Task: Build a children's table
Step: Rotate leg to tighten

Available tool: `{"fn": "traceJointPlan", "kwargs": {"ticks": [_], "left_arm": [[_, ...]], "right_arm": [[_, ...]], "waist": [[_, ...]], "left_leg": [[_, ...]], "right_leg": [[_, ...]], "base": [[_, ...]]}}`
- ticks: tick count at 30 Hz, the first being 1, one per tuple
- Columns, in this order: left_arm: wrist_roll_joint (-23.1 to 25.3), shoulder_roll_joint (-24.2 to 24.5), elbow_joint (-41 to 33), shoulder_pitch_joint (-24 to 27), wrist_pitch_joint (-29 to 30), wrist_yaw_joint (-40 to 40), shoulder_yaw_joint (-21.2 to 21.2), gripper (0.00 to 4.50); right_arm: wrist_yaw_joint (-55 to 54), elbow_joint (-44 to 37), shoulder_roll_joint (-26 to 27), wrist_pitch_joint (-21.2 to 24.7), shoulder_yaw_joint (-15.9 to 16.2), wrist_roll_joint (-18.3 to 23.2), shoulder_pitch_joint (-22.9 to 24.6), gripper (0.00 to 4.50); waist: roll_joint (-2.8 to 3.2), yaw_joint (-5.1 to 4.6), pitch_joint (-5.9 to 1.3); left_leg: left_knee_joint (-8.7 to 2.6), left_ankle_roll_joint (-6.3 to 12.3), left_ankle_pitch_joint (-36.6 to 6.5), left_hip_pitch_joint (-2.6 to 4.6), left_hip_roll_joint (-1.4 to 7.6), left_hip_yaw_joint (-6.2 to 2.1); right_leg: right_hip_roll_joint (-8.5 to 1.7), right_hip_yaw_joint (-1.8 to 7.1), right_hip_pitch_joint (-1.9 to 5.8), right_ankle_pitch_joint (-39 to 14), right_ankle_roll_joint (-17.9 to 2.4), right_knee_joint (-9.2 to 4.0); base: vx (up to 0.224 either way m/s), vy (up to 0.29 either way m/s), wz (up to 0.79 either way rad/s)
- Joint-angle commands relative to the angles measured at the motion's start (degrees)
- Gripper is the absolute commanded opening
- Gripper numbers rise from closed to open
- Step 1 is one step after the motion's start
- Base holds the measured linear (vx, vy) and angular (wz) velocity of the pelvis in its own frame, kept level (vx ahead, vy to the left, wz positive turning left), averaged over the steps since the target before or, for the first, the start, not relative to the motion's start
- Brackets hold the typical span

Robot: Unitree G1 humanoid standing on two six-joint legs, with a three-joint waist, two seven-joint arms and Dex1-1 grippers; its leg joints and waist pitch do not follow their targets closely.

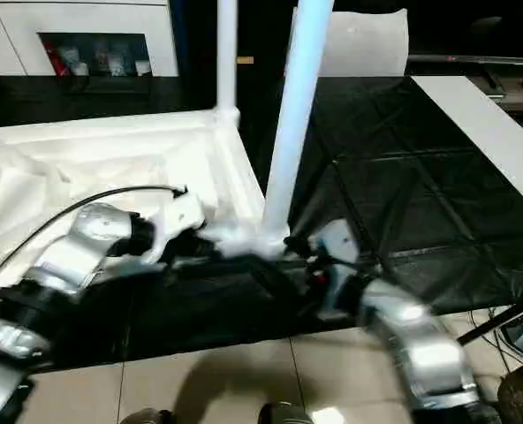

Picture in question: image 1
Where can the white plastic table top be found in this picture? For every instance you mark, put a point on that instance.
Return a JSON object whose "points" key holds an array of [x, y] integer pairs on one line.
{"points": [[111, 154]]}

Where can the white plastic table leg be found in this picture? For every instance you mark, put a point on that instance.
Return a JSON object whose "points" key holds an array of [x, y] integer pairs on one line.
{"points": [[226, 57], [297, 110]]}

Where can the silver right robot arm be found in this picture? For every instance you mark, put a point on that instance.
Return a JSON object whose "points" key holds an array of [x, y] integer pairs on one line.
{"points": [[416, 340]]}

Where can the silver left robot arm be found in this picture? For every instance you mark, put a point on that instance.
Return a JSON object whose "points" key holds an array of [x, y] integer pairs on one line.
{"points": [[76, 256]]}

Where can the black work mat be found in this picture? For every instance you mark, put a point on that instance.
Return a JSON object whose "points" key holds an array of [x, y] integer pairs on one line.
{"points": [[398, 176]]}

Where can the small tan label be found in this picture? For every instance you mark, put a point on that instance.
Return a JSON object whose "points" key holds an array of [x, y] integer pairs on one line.
{"points": [[245, 59]]}

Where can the thin black rod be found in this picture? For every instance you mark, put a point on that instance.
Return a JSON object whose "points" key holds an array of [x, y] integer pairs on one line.
{"points": [[500, 322]]}

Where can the dark cabinet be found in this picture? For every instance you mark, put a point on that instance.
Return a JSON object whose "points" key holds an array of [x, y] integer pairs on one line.
{"points": [[199, 44]]}

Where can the white board with round fitting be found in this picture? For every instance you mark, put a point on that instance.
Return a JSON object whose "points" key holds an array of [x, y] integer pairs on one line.
{"points": [[367, 44]]}

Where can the white flat panel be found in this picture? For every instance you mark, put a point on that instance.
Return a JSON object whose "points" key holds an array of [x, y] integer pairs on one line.
{"points": [[487, 128]]}

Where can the red item behind glass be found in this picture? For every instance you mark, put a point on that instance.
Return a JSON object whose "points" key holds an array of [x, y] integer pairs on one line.
{"points": [[59, 62]]}

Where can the white glass-door cabinet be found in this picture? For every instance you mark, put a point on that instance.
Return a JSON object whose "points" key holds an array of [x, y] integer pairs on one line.
{"points": [[89, 22]]}

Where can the dark grey bar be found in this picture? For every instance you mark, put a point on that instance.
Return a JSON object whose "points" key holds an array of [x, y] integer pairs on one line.
{"points": [[478, 59]]}

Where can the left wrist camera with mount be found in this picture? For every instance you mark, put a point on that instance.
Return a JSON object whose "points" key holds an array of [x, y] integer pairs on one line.
{"points": [[179, 216]]}

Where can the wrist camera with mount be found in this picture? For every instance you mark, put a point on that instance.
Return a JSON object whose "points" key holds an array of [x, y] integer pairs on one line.
{"points": [[179, 216], [341, 243]]}

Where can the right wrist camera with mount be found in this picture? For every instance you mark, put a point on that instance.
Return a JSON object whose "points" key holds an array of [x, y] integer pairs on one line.
{"points": [[341, 243]]}

